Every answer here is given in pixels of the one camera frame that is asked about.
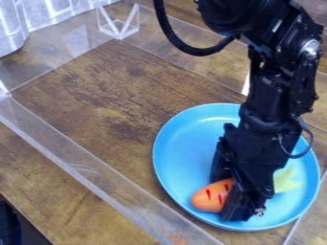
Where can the orange toy carrot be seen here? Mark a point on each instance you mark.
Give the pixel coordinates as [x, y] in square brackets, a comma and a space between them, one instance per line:
[209, 199]

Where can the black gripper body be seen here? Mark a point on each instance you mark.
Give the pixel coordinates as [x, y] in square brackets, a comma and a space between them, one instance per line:
[262, 144]

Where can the white checkered curtain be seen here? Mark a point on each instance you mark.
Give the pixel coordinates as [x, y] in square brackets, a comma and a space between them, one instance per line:
[25, 16]

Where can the clear acrylic corner bracket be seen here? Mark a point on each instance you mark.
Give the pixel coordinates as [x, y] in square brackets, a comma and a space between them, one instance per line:
[118, 29]

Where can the clear acrylic barrier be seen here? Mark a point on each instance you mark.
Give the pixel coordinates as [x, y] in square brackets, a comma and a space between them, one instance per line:
[54, 45]
[152, 215]

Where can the clear acrylic back barrier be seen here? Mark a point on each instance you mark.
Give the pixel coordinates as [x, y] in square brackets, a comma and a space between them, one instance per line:
[54, 45]

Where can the blue plastic plate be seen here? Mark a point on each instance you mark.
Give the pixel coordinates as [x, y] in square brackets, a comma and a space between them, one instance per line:
[184, 153]

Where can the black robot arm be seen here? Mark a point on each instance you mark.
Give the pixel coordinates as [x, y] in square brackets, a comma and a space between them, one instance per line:
[284, 38]

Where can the clear acrylic front barrier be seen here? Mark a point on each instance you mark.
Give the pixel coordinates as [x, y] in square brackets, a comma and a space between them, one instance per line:
[152, 215]

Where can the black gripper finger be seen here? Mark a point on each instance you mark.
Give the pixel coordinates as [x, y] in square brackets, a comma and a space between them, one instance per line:
[224, 157]
[245, 203]

